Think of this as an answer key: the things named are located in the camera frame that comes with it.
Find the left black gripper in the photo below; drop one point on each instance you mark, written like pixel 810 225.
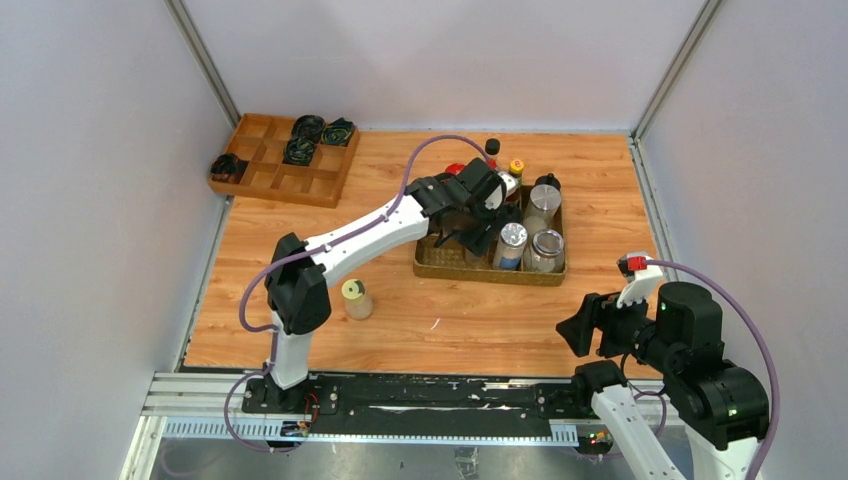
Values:
pixel 481 240

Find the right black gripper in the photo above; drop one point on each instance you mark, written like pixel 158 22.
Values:
pixel 600 310

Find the silver lid salt jar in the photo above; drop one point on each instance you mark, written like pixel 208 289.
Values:
pixel 511 244

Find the steel lid glass jar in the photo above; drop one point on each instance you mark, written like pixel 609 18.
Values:
pixel 542 204

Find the red cap sauce bottle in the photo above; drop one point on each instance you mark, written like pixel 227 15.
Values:
pixel 454 168

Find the yellow cap chili sauce bottle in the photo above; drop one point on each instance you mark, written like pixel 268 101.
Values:
pixel 516 170

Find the tall black cap oil bottle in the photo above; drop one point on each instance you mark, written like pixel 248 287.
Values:
pixel 492 149

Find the pale green cap shaker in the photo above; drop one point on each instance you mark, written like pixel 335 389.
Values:
pixel 357 301

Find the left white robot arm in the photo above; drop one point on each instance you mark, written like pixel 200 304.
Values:
pixel 298 288

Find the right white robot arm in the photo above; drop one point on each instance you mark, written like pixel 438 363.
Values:
pixel 724 407

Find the woven divided basket tray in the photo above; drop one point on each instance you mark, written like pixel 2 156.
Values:
pixel 444 257

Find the wooden compartment organizer box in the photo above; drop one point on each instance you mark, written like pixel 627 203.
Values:
pixel 296 160

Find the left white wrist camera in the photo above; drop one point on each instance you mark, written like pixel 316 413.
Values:
pixel 511 184

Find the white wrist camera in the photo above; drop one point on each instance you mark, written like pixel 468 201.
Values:
pixel 511 184
pixel 642 278

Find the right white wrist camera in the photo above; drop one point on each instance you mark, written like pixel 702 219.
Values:
pixel 642 278

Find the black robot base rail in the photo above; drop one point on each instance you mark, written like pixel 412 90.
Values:
pixel 422 408

